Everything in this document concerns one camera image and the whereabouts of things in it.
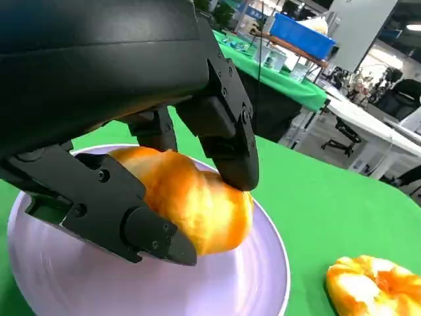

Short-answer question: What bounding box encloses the thin black hanging cable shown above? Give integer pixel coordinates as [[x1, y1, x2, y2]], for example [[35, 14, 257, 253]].
[[255, 0, 268, 111]]

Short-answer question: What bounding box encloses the orange and white bread roll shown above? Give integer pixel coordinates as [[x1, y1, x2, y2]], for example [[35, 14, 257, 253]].
[[108, 146, 255, 257], [326, 255, 421, 316]]

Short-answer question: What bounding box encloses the blue plastic crate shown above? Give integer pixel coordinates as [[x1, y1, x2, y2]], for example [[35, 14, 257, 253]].
[[269, 13, 338, 61]]

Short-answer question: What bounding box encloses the grey upright panel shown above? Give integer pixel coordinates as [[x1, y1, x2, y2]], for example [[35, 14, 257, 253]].
[[328, 0, 399, 74]]

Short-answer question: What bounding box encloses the white desk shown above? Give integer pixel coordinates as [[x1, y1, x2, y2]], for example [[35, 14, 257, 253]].
[[324, 88, 421, 156]]

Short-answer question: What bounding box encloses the lilac plate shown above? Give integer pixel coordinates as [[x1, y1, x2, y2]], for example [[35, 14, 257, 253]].
[[7, 144, 291, 316]]

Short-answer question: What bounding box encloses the green cloth on neighbouring table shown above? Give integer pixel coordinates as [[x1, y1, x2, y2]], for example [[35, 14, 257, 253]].
[[212, 28, 330, 113]]

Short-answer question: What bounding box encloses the black office chair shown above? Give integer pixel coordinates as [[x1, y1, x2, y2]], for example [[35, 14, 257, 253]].
[[374, 78, 421, 121]]

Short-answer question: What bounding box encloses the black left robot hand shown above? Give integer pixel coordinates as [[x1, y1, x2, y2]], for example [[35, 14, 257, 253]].
[[0, 0, 260, 267]]

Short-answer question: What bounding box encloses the black drape cloth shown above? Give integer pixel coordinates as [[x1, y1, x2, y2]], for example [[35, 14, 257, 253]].
[[238, 70, 304, 144]]

